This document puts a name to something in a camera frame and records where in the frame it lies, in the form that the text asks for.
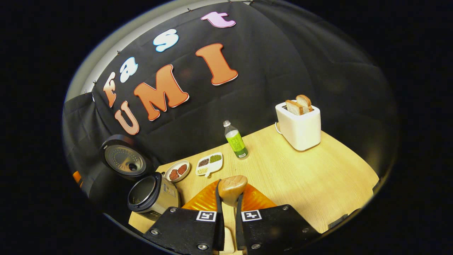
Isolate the wooden spoon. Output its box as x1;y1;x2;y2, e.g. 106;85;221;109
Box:
218;175;248;208

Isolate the black table edge bracket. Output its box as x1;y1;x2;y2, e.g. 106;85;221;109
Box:
328;214;349;229

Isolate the black backdrop cloth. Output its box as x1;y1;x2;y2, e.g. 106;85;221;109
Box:
63;0;400;220

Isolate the white divided dish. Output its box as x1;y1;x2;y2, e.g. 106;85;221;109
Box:
195;152;224;177

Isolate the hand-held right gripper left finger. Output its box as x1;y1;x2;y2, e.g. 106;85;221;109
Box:
143;179;225;255

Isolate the dark grey rice cooker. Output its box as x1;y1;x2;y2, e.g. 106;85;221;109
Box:
101;135;181;222

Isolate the toasted bread slice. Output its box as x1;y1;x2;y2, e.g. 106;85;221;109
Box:
285;100;304;115
296;94;314;113

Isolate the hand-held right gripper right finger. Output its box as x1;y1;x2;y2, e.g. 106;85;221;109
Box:
235;183;321;255

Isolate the white toaster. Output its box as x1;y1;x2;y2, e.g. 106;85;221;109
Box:
275;100;322;152

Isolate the green label plastic bottle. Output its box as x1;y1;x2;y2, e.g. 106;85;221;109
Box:
223;120;249;159

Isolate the small round white plate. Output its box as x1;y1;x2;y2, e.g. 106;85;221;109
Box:
164;160;191;183

